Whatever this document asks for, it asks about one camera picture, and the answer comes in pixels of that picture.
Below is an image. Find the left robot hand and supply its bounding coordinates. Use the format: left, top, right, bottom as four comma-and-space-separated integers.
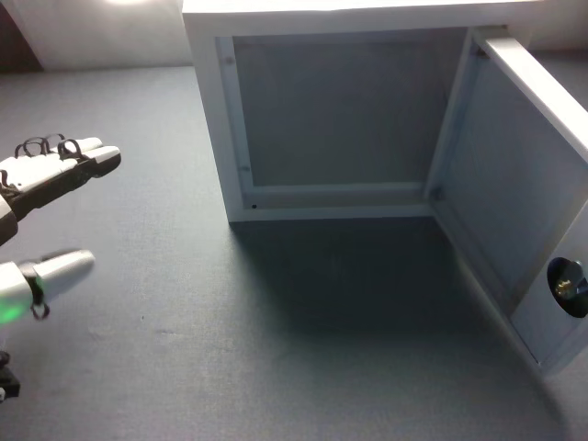
0, 132, 123, 328

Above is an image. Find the white cabinet door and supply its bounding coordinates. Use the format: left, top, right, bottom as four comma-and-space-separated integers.
424, 27, 588, 379

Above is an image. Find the large white box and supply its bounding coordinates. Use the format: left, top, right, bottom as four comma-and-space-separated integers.
182, 0, 534, 224

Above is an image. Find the black door lock knob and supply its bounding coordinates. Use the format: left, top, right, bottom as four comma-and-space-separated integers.
546, 255, 588, 319

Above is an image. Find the grey table cloth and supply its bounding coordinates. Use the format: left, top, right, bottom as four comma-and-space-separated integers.
0, 48, 588, 441

